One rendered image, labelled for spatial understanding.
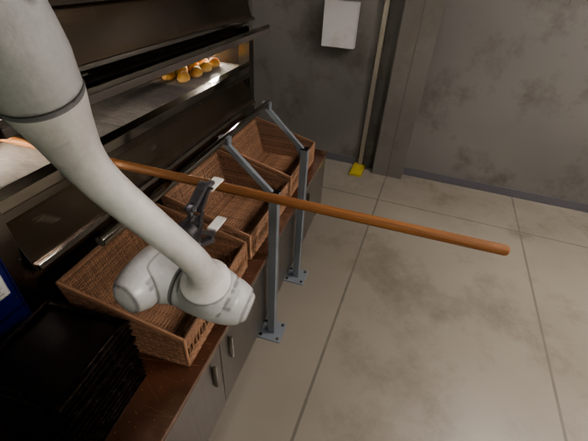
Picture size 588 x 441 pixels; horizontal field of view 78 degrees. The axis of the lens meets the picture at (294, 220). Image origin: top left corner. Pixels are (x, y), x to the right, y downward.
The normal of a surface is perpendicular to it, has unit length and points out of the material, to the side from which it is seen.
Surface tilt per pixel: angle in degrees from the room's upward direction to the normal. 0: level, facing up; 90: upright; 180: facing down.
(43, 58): 98
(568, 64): 90
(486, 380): 0
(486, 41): 90
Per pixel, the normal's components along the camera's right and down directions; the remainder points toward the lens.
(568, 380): 0.05, -0.81
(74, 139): 0.67, 0.70
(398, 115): -0.35, 0.54
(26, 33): 0.86, 0.39
